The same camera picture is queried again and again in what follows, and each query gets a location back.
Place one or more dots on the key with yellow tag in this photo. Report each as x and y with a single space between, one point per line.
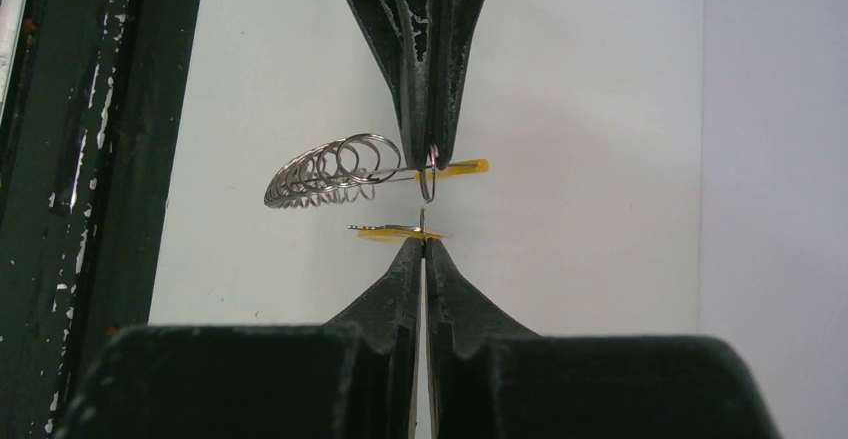
397 233

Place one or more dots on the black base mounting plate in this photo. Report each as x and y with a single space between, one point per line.
88 141

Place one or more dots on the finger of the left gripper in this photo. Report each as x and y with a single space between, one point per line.
380 23
454 23

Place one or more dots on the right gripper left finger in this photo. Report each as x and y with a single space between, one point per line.
353 376

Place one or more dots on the large keyring with yellow grip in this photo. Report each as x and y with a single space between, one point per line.
350 169

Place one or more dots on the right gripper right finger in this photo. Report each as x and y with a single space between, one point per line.
493 377

